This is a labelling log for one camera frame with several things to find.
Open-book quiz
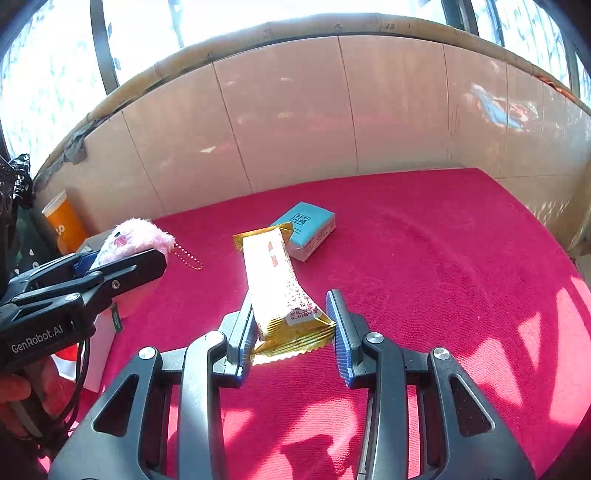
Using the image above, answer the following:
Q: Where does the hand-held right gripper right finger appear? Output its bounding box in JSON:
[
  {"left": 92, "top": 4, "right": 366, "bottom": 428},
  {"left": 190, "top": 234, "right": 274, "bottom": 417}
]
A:
[{"left": 325, "top": 289, "right": 536, "bottom": 480}]

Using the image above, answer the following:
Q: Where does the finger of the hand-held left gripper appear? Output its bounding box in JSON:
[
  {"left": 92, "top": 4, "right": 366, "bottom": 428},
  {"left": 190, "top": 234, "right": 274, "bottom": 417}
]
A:
[
  {"left": 6, "top": 250, "right": 101, "bottom": 293},
  {"left": 102, "top": 248, "right": 168, "bottom": 303}
]

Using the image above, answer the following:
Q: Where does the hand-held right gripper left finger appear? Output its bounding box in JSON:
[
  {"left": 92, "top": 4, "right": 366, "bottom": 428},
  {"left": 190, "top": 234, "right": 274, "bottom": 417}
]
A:
[{"left": 48, "top": 307, "right": 258, "bottom": 480}]

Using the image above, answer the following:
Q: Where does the pink plush toy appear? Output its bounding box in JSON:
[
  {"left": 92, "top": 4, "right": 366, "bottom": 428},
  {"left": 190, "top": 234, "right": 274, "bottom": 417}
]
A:
[{"left": 90, "top": 218, "right": 204, "bottom": 273}]

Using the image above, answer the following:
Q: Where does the gold white snack packet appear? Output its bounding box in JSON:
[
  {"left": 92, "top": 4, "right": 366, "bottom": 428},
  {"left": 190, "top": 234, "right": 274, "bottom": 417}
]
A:
[{"left": 232, "top": 222, "right": 338, "bottom": 366}]

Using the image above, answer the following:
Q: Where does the person's left hand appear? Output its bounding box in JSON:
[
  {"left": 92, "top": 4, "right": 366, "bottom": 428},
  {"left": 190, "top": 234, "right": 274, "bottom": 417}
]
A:
[{"left": 0, "top": 359, "right": 78, "bottom": 421}]

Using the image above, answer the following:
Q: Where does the orange paper cup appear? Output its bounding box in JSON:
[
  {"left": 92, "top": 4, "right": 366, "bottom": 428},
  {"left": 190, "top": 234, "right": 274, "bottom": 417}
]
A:
[{"left": 41, "top": 191, "right": 90, "bottom": 256}]

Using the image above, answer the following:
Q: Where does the black plastic bag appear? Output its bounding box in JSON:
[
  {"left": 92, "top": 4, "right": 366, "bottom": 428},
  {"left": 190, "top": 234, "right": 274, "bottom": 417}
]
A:
[{"left": 0, "top": 154, "right": 35, "bottom": 222}]

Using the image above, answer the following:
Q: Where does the small teal packet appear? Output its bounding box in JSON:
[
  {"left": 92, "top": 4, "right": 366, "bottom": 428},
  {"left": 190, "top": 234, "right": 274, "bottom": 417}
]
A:
[{"left": 270, "top": 202, "right": 336, "bottom": 262}]

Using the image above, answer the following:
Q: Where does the grey cloth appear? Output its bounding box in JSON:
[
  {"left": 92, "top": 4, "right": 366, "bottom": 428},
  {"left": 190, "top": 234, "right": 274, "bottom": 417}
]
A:
[{"left": 62, "top": 129, "right": 88, "bottom": 164}]

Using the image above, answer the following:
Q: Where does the red table cloth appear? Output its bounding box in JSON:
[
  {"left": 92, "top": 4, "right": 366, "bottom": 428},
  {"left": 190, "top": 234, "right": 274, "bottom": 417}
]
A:
[{"left": 44, "top": 167, "right": 591, "bottom": 480}]

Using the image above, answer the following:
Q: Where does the window with metal grille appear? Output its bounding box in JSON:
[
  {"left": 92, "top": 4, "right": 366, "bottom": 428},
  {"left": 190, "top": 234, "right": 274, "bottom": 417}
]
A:
[{"left": 0, "top": 0, "right": 591, "bottom": 158}]

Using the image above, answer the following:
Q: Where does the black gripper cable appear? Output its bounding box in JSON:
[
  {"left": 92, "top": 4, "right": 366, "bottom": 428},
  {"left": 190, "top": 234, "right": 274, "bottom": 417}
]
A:
[{"left": 55, "top": 339, "right": 93, "bottom": 435}]

